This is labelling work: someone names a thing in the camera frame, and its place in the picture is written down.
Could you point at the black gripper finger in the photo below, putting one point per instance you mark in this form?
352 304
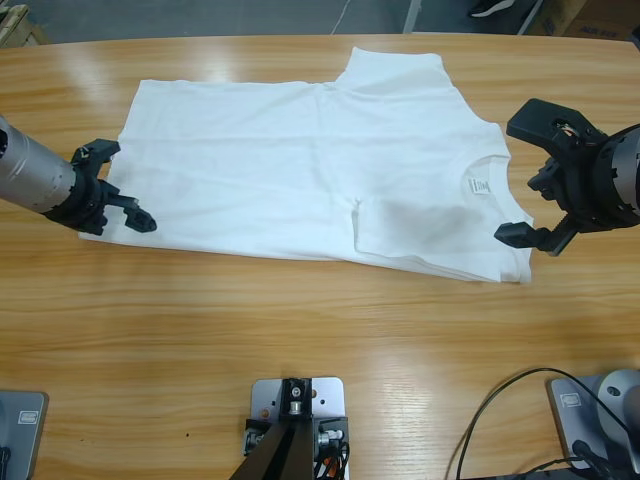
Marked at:
542 185
140 220
92 225
515 235

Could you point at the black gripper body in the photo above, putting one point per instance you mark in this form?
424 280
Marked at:
585 195
90 197

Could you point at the white Unitree t-shirt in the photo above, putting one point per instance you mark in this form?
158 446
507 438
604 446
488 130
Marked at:
250 175

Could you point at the brown cardboard box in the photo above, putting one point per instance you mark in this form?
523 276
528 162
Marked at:
550 22

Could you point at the dark printed box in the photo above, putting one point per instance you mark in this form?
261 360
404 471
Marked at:
610 20

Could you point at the wooden pallet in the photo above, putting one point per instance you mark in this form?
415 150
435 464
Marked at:
20 30

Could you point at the black shoe white sole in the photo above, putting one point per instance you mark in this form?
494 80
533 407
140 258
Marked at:
492 7

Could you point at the white pole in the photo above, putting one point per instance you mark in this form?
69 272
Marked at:
412 17

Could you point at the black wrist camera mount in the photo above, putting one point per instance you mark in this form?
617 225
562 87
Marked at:
530 120
100 147

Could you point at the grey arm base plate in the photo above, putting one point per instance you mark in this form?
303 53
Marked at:
22 430
620 400

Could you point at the white mount block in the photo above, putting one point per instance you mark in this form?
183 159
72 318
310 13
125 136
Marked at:
327 395

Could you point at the dark camera post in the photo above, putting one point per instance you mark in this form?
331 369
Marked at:
280 460

